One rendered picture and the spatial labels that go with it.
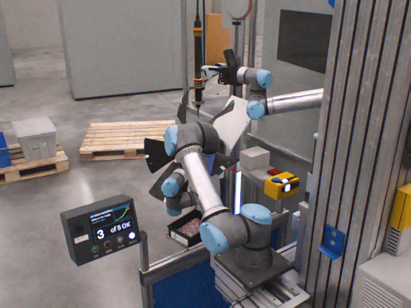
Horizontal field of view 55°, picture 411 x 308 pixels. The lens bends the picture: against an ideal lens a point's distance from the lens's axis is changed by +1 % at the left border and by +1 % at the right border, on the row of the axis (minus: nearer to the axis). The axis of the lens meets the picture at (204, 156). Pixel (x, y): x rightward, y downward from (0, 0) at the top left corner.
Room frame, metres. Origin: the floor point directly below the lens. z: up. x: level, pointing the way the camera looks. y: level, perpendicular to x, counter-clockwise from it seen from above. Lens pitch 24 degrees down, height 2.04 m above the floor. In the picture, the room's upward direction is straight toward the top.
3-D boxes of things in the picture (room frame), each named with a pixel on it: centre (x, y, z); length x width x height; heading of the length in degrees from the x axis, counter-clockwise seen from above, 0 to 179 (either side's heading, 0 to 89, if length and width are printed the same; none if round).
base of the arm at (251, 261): (1.24, -0.19, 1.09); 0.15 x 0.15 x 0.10
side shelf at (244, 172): (2.39, -0.35, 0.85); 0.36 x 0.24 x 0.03; 35
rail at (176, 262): (1.63, -0.09, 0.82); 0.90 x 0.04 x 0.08; 125
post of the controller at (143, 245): (1.39, 0.26, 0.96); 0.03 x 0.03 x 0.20; 35
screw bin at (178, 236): (1.73, 0.06, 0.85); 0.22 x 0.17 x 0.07; 139
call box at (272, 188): (1.86, -0.41, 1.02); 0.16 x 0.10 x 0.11; 125
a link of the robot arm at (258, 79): (1.72, -0.24, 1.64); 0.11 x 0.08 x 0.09; 45
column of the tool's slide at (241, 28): (2.66, -0.22, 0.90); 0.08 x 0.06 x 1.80; 70
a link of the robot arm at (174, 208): (1.60, 0.13, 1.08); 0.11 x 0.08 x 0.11; 118
